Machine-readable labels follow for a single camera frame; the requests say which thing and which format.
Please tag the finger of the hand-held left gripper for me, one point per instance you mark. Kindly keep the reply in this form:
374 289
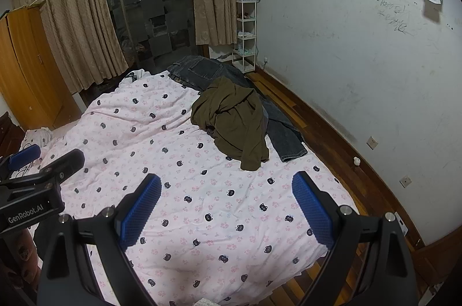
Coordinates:
24 156
66 161

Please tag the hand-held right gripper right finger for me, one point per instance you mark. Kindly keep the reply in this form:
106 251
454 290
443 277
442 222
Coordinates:
312 208

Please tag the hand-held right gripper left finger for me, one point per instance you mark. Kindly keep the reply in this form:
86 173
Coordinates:
140 208

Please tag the olive green sweater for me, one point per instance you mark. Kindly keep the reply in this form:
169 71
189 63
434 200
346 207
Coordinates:
231 118

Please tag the white printed pillow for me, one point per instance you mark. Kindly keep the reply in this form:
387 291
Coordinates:
36 137

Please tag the dark wooden headboard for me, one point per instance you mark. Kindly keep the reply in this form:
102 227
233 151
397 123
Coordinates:
9 136

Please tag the small white night light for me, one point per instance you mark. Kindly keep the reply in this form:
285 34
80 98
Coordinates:
356 161

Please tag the pink printed blanket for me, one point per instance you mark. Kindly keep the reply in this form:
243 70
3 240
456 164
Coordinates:
162 147

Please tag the wooden wardrobe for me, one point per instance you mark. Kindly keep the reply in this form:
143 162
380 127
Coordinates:
29 67

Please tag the dark blue jeans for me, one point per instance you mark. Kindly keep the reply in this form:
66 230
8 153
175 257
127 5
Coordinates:
202 69

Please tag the glass sliding door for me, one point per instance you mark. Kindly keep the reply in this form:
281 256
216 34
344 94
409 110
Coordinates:
151 2

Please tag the white shelf rack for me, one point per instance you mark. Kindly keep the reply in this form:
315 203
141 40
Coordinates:
245 35

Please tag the white wall socket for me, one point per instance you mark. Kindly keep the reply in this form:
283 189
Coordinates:
406 181
372 142

